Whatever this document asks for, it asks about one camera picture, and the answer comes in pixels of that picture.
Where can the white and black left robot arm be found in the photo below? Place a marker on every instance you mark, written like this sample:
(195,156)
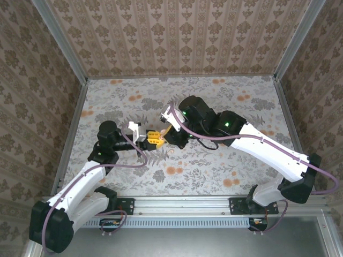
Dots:
(80,182)

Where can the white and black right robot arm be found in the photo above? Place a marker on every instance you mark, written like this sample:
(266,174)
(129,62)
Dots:
(268,150)

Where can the grey metal sheet panel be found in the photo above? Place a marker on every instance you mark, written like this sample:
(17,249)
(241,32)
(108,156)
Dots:
(174,243)

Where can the aluminium table side rail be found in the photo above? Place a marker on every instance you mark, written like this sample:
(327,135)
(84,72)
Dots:
(286,107)
(76,115)

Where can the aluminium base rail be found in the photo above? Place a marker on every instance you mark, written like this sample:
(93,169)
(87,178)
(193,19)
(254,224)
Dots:
(182,204)

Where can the aluminium corner post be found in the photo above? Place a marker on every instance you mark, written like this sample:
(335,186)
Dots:
(61,40)
(297,40)

